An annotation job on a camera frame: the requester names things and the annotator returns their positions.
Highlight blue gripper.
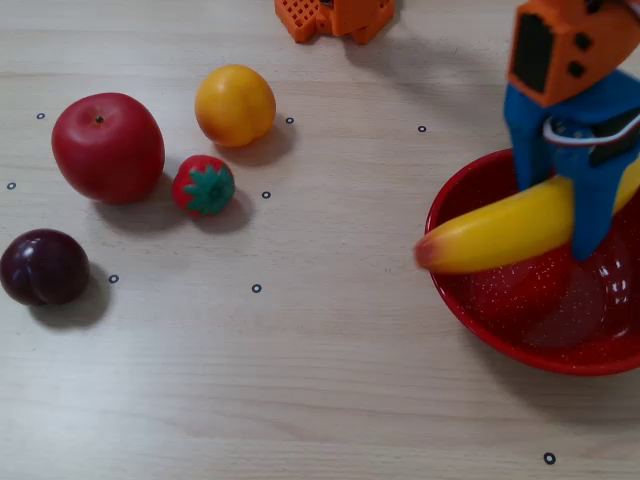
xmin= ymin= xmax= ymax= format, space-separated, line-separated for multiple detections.
xmin=503 ymin=69 xmax=640 ymax=263

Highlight yellow toy banana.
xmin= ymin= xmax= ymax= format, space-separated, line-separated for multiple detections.
xmin=413 ymin=154 xmax=640 ymax=275

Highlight orange robot base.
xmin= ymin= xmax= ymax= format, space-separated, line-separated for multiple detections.
xmin=273 ymin=0 xmax=396 ymax=45

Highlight red speckled bowl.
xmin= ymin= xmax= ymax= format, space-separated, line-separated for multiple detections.
xmin=424 ymin=148 xmax=640 ymax=377

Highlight yellow orange toy peach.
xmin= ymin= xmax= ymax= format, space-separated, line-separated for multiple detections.
xmin=194 ymin=64 xmax=277 ymax=149

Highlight red toy strawberry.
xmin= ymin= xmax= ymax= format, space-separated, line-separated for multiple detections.
xmin=171 ymin=154 xmax=236 ymax=218

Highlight red toy apple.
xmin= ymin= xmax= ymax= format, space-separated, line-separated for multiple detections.
xmin=51 ymin=92 xmax=166 ymax=205

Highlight dark purple toy plum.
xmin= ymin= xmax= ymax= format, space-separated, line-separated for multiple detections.
xmin=0 ymin=228 xmax=91 ymax=307

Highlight white cable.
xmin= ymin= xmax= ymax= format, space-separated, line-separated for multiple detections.
xmin=543 ymin=115 xmax=640 ymax=149

